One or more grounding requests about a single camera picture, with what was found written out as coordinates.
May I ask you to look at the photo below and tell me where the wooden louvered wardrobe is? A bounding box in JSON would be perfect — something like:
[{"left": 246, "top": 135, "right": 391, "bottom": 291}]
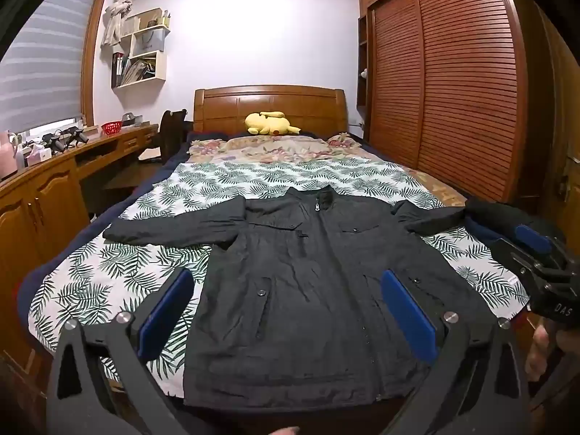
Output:
[{"left": 357, "top": 0, "right": 580, "bottom": 236}]

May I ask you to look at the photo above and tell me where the pink bottle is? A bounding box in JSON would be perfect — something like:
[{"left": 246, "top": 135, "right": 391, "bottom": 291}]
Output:
[{"left": 0, "top": 131, "right": 24, "bottom": 180}]

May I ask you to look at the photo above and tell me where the grey window blind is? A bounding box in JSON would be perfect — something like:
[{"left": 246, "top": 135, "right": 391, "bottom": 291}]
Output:
[{"left": 0, "top": 0, "right": 98, "bottom": 134}]

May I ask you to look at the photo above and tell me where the grey paper bag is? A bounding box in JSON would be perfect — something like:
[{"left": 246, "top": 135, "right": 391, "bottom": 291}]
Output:
[{"left": 138, "top": 29, "right": 165, "bottom": 53}]

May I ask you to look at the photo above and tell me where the beige tied curtain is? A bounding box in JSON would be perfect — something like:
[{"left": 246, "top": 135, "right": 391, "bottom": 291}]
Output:
[{"left": 100, "top": 0, "right": 142, "bottom": 48}]

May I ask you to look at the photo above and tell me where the dark wooden chair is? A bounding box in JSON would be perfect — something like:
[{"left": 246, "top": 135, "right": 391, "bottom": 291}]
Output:
[{"left": 138, "top": 109, "right": 189, "bottom": 165}]

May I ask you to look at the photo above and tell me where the black jacket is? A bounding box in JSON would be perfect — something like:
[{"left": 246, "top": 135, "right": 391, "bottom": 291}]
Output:
[{"left": 103, "top": 187, "right": 494, "bottom": 407}]

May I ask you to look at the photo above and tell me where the yellow plush toy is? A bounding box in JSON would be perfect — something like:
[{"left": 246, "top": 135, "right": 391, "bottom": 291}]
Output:
[{"left": 245, "top": 110, "right": 302, "bottom": 137}]

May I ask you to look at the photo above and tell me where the wooden window frame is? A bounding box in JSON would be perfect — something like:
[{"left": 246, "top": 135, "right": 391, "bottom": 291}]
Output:
[{"left": 79, "top": 0, "right": 112, "bottom": 128}]

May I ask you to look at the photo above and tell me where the wooden bed headboard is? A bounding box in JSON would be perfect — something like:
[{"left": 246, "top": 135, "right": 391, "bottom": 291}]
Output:
[{"left": 194, "top": 85, "right": 349, "bottom": 137}]

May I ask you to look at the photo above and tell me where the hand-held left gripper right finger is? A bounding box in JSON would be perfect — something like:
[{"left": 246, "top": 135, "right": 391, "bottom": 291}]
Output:
[{"left": 381, "top": 269, "right": 531, "bottom": 435}]

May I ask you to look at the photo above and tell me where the floral blanket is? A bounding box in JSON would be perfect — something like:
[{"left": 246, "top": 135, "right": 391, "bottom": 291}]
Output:
[{"left": 188, "top": 133, "right": 363, "bottom": 166}]

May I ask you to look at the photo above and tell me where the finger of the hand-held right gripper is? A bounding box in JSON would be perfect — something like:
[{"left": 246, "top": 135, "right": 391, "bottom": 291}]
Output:
[
  {"left": 514, "top": 223, "right": 572, "bottom": 269},
  {"left": 490, "top": 237, "right": 549, "bottom": 288}
]

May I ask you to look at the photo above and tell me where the orange patterned blanket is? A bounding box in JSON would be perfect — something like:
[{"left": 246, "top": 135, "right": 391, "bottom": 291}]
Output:
[{"left": 421, "top": 177, "right": 468, "bottom": 208}]

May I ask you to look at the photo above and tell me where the person's right hand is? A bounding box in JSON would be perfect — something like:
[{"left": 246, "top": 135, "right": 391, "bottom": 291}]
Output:
[{"left": 525, "top": 325, "right": 580, "bottom": 384}]

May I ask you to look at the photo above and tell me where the brass door handle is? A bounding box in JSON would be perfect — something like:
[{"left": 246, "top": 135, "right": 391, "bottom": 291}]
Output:
[{"left": 562, "top": 156, "right": 580, "bottom": 187}]

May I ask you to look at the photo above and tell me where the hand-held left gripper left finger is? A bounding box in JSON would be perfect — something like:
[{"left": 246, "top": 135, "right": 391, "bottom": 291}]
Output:
[{"left": 45, "top": 268, "right": 200, "bottom": 435}]

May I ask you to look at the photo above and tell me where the wooden desk with cabinets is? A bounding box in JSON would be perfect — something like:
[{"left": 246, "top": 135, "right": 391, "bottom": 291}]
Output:
[{"left": 0, "top": 124, "right": 159, "bottom": 372}]

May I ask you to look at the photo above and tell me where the leaf-print bed sheet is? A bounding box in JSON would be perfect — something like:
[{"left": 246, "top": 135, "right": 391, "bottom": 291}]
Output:
[{"left": 27, "top": 158, "right": 531, "bottom": 395}]

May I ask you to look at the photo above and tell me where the dark cloth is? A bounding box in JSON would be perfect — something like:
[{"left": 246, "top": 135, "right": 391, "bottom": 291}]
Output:
[{"left": 464, "top": 197, "right": 565, "bottom": 248}]

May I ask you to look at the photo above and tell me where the white wall shelf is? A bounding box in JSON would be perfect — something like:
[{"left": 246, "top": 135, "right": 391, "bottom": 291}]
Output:
[{"left": 111, "top": 8, "right": 171, "bottom": 90}]

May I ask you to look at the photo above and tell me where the pink tissue box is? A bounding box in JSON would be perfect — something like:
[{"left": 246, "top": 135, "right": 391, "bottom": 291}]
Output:
[{"left": 25, "top": 147, "right": 52, "bottom": 168}]

